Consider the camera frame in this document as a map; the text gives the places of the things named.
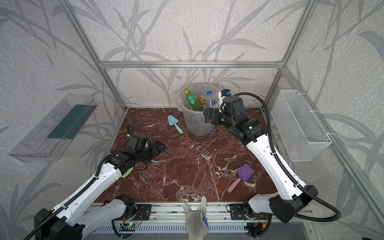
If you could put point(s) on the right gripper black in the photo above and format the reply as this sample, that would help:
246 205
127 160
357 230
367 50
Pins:
212 115

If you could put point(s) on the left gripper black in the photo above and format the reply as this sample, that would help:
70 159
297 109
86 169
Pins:
149 151

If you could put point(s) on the clear water bottle blue cap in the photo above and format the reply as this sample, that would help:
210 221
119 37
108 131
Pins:
210 100

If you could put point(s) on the green Sprite bottle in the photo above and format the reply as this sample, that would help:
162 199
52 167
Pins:
193 101

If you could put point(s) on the brown Nescafe bottle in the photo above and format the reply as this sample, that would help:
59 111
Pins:
202 100

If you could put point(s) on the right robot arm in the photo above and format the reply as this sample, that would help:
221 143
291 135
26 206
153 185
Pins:
292 193

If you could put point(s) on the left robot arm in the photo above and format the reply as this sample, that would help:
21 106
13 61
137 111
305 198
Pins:
48 224

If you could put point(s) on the clear plastic bin liner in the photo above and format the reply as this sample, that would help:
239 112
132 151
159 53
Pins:
197 89

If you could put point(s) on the grey mesh waste bin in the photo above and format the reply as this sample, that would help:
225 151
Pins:
196 126

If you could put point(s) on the light blue plastic trowel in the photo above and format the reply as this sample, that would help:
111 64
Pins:
174 122

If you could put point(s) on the green circuit board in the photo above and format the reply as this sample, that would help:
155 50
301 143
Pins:
129 227

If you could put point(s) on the white knitted work glove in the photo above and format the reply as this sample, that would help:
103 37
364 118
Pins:
196 220

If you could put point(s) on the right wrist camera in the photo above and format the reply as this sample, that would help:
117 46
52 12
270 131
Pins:
221 95

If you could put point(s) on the green trowel wooden handle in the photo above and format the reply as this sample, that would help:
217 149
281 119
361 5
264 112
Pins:
127 173

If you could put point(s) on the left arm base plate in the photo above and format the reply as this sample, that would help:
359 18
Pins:
133 211

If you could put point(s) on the aluminium front rail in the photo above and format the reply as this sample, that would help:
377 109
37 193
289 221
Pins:
212 212

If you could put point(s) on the white wire mesh basket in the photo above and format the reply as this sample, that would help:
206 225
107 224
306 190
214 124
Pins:
301 131

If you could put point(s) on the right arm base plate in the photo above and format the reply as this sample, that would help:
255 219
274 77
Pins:
244 212

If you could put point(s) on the clear acrylic wall shelf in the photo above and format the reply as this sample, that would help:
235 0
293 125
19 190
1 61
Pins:
50 138

